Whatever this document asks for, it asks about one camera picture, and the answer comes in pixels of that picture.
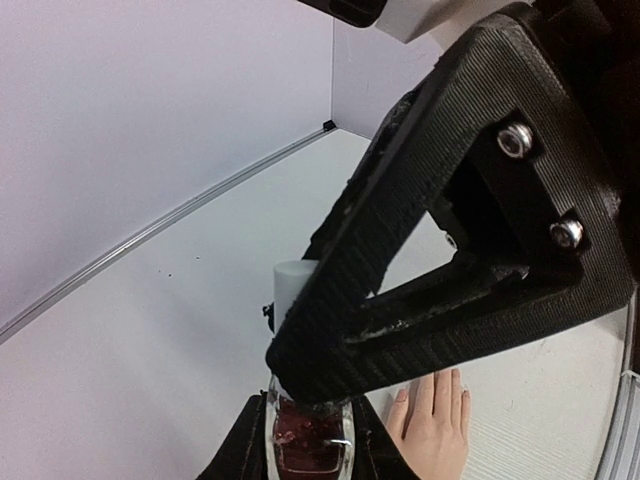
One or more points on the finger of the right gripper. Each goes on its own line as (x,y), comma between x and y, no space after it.
(268,312)
(496,205)

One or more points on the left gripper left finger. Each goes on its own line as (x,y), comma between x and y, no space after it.
(242,454)

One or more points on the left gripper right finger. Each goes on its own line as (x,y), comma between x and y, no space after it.
(376,456)

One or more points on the white nail polish cap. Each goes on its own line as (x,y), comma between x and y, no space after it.
(289,280)

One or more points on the red nail polish bottle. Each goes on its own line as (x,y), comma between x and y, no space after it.
(307,443)

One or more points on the mannequin hand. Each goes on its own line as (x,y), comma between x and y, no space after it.
(430,425)

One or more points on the aluminium back rail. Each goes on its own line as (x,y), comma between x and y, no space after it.
(84,275)

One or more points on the aluminium rail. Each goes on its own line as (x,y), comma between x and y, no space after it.
(626,452)
(84,275)

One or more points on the aluminium front rail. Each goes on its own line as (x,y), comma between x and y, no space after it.
(626,452)

